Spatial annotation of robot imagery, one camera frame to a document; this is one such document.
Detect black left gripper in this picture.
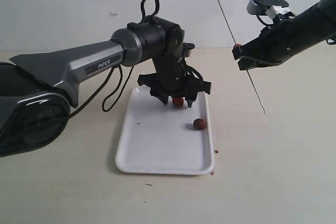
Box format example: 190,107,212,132
138,73,211,108

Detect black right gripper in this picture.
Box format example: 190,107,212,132
232,28,286,71

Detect thin metal skewer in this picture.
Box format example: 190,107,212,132
217,0,267,115

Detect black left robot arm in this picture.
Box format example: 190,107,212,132
1,15,211,156

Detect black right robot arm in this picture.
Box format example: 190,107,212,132
232,0,335,70

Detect white rectangular plastic tray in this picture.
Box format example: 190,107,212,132
115,86,214,175

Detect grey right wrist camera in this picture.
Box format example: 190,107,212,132
246,0,296,19

